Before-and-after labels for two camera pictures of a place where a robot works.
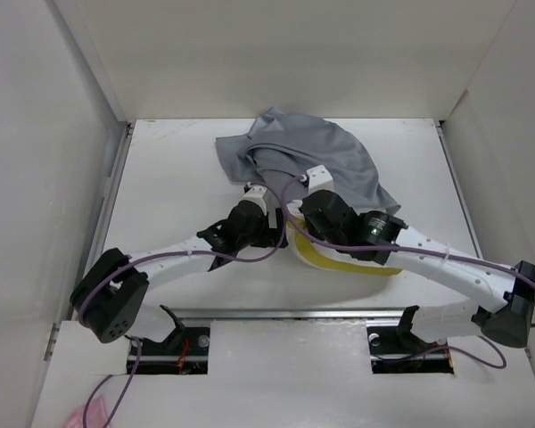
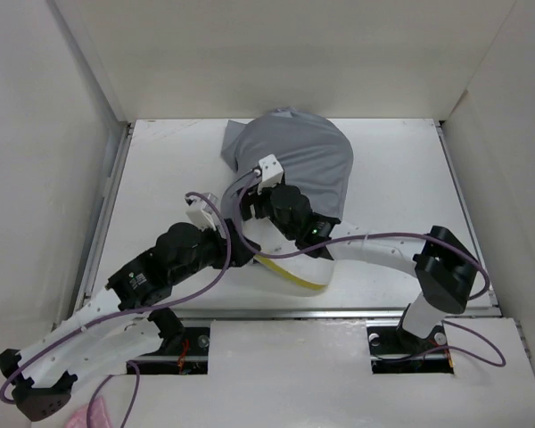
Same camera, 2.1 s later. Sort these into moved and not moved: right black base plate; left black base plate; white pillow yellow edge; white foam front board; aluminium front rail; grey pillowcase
Moved: white pillow yellow edge; grey pillowcase
Not moved: left black base plate; aluminium front rail; right black base plate; white foam front board
